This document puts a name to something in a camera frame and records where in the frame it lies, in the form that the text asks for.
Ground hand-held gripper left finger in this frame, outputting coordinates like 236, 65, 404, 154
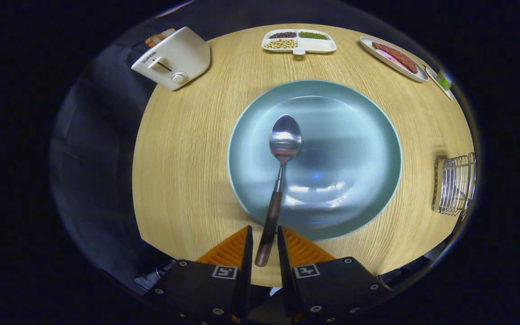
147, 226, 254, 325

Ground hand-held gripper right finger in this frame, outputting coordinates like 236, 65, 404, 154
277, 226, 394, 323

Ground spoon with wooden handle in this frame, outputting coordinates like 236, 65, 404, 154
255, 114, 302, 267

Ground light green round plate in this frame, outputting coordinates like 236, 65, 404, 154
227, 80, 403, 241

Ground cream white toaster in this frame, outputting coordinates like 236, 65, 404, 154
131, 26, 211, 91

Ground white divided dish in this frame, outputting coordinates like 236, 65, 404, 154
262, 29, 337, 56

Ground round white meat plate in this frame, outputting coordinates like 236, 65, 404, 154
360, 36, 429, 83

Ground pink ham slices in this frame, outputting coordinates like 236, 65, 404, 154
375, 49, 407, 70

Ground small white tray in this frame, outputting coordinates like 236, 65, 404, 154
425, 67, 454, 101

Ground brown fried steak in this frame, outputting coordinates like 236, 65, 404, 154
372, 42, 418, 74

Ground green drink can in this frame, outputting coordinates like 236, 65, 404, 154
436, 69, 453, 91

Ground toast slices in toaster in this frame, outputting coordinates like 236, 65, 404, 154
145, 28, 176, 48

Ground metal wire basket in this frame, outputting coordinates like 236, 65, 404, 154
432, 153, 476, 216

